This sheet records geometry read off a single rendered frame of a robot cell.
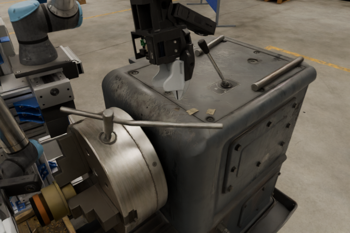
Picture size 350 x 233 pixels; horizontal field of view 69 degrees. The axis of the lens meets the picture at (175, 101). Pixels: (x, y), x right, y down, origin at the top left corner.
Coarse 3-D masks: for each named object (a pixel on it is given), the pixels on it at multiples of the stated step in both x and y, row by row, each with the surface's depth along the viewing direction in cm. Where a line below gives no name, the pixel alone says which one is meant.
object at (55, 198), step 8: (56, 184) 60; (48, 192) 58; (56, 192) 58; (64, 192) 60; (72, 192) 61; (32, 200) 57; (40, 200) 57; (48, 200) 57; (56, 200) 58; (64, 200) 58; (40, 208) 56; (48, 208) 57; (56, 208) 57; (64, 208) 58; (40, 216) 56; (48, 216) 57; (56, 216) 58; (64, 216) 60
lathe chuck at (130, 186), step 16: (80, 128) 60; (96, 128) 59; (80, 144) 62; (96, 144) 56; (112, 144) 57; (128, 144) 58; (96, 160) 56; (112, 160) 55; (128, 160) 56; (144, 160) 58; (96, 176) 62; (112, 176) 54; (128, 176) 55; (144, 176) 57; (112, 192) 55; (128, 192) 55; (144, 192) 58; (128, 208) 56; (144, 208) 59; (128, 224) 58
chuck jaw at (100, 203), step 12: (84, 192) 61; (96, 192) 61; (72, 204) 58; (84, 204) 58; (96, 204) 58; (108, 204) 58; (84, 216) 59; (96, 216) 59; (108, 216) 56; (120, 216) 58; (132, 216) 59; (108, 228) 57
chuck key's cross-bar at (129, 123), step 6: (60, 108) 52; (66, 108) 52; (78, 114) 53; (84, 114) 52; (90, 114) 53; (96, 114) 53; (102, 114) 53; (102, 120) 53; (114, 120) 53; (120, 120) 53; (126, 120) 53; (132, 120) 53; (150, 126) 53; (156, 126) 53; (162, 126) 52; (168, 126) 52; (174, 126) 52; (180, 126) 52; (186, 126) 52; (192, 126) 51; (198, 126) 51; (204, 126) 51; (210, 126) 51; (216, 126) 51; (222, 126) 51
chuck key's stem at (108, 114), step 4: (104, 112) 52; (108, 112) 52; (112, 112) 52; (104, 116) 52; (108, 116) 51; (112, 116) 52; (104, 120) 52; (108, 120) 52; (104, 124) 53; (108, 124) 53; (112, 124) 54; (104, 128) 54; (108, 128) 54; (112, 128) 55; (104, 132) 55; (108, 132) 55; (108, 136) 57
